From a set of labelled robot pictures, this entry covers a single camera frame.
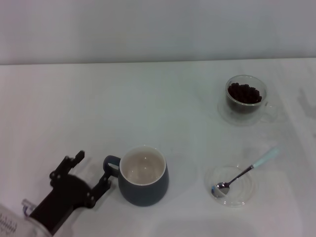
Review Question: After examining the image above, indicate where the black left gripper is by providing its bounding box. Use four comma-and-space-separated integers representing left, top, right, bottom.
29, 150, 114, 235

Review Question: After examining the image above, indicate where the dark grey mug white inside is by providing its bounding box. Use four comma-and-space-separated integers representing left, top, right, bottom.
103, 146, 170, 207

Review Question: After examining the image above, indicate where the steel spoon light blue handle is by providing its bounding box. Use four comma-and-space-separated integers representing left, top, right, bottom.
211, 147, 281, 198

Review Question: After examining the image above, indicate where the coffee beans pile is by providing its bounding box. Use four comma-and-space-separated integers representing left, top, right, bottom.
227, 82, 262, 104

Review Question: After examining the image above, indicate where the clear glass saucer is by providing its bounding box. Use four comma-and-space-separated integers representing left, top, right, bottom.
217, 98, 272, 127
206, 164, 255, 208

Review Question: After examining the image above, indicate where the clear glass cup with handle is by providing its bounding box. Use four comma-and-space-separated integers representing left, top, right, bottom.
225, 75, 277, 123

